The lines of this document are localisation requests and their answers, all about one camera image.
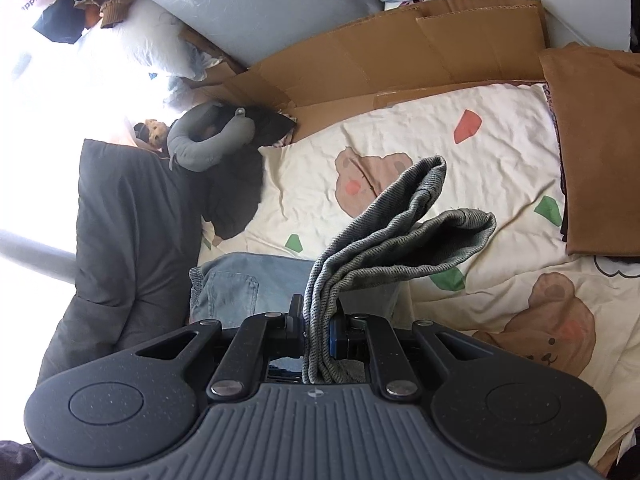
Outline grey neck pillow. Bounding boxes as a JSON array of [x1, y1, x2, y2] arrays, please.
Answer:
[[166, 101, 257, 172]]

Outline patterned cloth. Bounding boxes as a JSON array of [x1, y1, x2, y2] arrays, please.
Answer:
[[270, 127, 297, 150]]

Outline small teddy bear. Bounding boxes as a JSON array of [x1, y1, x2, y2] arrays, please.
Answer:
[[132, 119, 171, 153]]

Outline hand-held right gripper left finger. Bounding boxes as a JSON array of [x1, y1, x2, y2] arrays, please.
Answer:
[[135, 294, 307, 403]]

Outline cream bear print bed sheet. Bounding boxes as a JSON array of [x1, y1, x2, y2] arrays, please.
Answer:
[[197, 80, 640, 476]]

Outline brown cloth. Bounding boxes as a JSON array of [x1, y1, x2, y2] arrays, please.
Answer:
[[75, 0, 132, 30]]

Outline metal pole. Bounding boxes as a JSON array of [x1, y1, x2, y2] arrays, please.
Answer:
[[0, 229, 77, 283]]

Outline flattened brown cardboard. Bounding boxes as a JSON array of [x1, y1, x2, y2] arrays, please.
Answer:
[[180, 0, 548, 146]]

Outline dark hanging clothes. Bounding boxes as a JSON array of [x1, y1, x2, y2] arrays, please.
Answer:
[[32, 0, 83, 45]]

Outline grey upright panel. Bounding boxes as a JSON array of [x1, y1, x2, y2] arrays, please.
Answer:
[[105, 0, 401, 68]]

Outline folded brown garment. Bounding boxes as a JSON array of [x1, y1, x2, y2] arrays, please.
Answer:
[[537, 42, 640, 258]]

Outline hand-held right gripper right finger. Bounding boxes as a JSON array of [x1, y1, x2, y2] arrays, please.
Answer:
[[327, 310, 501, 403]]

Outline white plastic bag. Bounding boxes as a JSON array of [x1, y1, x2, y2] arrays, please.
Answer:
[[80, 0, 221, 81]]

